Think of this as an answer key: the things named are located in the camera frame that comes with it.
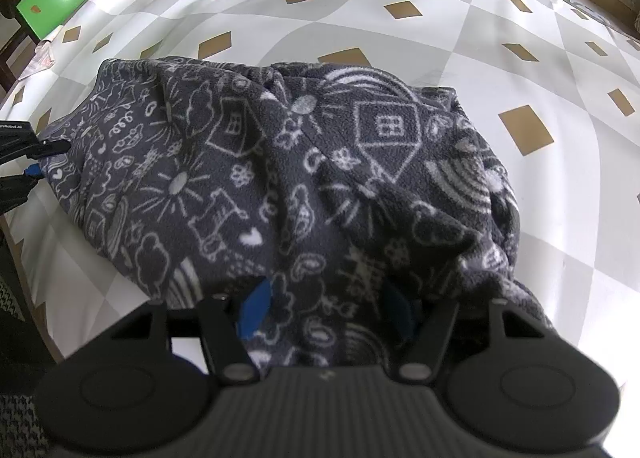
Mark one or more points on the grey white checkered tablecloth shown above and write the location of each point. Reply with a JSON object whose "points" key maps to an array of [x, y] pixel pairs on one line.
{"points": [[400, 27]]}

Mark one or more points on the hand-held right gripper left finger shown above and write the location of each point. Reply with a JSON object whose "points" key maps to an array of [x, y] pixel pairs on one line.
{"points": [[255, 305]]}

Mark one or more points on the crumpled pink paper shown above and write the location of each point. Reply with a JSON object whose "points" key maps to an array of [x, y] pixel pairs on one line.
{"points": [[41, 57]]}

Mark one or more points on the grey patterned fleece jacket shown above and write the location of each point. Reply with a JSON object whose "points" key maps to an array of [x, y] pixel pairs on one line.
{"points": [[300, 177]]}

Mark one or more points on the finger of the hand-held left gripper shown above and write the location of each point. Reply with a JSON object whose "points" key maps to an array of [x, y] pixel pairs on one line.
{"points": [[50, 147], [15, 193]]}

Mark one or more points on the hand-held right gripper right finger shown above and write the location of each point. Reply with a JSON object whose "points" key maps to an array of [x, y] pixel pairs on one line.
{"points": [[398, 310]]}

